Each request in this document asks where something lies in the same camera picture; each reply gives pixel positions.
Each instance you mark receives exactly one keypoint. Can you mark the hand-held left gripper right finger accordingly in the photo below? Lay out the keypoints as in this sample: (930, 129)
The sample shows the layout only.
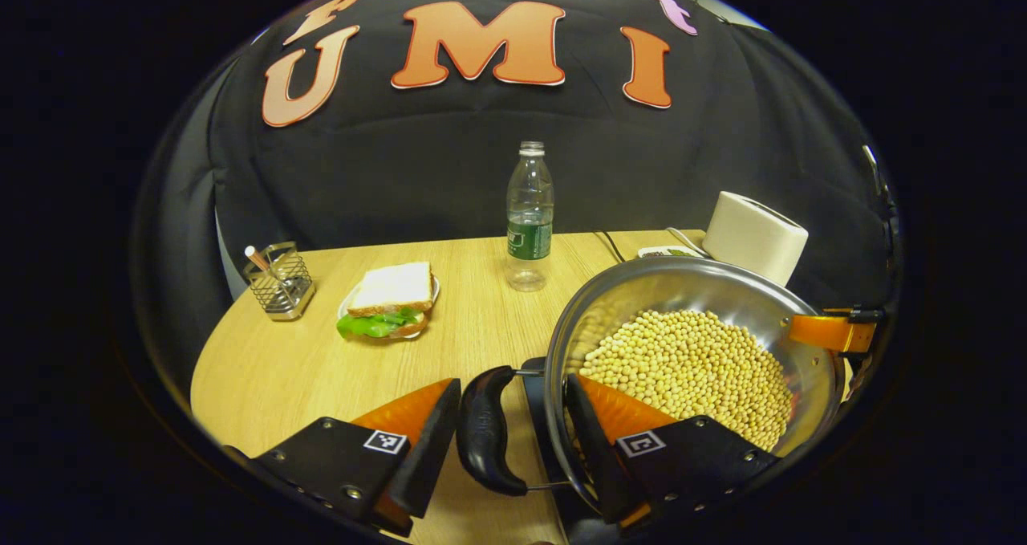
(594, 449)

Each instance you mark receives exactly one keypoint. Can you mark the sandwich with lettuce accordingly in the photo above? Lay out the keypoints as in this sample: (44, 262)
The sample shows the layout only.
(391, 292)

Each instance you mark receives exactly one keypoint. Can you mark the striped paper straw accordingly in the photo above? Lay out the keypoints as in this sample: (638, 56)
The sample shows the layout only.
(258, 258)

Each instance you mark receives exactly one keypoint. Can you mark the heap of yellow soybeans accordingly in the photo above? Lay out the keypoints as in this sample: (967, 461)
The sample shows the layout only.
(698, 376)

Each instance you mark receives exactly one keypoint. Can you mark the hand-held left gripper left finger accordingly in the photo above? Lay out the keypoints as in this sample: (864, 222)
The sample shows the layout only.
(429, 449)

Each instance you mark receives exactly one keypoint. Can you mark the black induction cooktop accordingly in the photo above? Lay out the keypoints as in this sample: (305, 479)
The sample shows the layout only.
(539, 416)

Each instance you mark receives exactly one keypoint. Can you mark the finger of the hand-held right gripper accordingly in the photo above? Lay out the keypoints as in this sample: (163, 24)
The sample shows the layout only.
(830, 332)

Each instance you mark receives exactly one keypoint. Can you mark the white divided dish with beans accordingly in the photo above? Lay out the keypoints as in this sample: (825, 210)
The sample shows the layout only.
(666, 251)

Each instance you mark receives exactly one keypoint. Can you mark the clear plastic water bottle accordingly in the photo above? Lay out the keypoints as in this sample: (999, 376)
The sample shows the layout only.
(529, 216)

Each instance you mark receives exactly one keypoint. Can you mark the white boxy appliance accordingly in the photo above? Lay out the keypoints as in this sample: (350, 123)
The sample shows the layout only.
(754, 236)

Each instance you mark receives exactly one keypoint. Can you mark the black backdrop cloth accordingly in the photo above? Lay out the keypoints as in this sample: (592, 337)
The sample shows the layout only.
(449, 168)

